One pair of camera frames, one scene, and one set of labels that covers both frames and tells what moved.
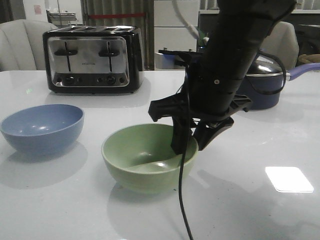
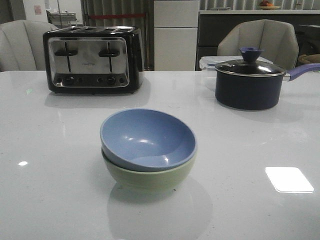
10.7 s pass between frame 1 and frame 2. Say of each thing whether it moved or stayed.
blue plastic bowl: moved
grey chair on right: stayed
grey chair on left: stayed
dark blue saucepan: stayed
